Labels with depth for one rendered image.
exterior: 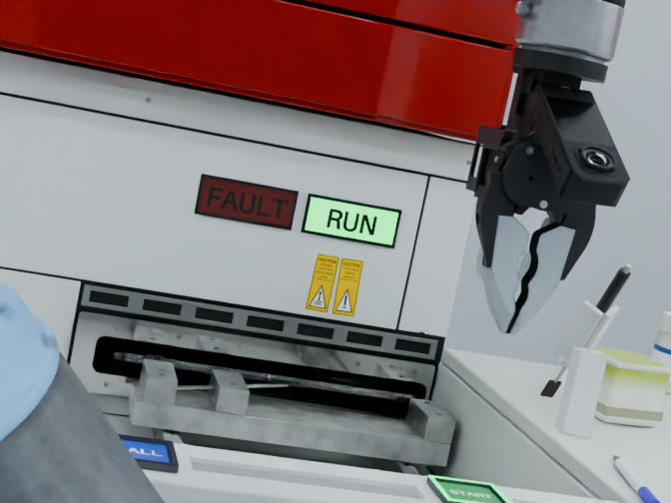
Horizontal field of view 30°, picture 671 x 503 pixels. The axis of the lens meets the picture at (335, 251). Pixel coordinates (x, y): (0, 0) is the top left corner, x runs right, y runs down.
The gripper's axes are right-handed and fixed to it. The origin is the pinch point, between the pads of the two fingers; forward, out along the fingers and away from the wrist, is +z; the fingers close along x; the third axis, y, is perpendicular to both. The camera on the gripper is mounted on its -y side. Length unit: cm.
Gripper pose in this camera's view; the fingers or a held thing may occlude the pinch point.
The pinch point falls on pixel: (513, 318)
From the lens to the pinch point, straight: 95.9
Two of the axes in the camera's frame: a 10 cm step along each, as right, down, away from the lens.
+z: -2.0, 9.7, 1.2
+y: -2.0, -1.7, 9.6
